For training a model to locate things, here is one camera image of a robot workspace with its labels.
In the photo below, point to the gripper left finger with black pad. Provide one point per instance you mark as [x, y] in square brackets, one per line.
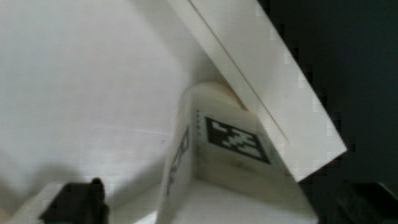
[66, 204]

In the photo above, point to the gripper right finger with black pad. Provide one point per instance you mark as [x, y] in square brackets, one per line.
[367, 204]

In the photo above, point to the white table leg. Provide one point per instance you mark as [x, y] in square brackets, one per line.
[228, 185]

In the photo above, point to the white square tabletop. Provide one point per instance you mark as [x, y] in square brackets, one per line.
[102, 57]

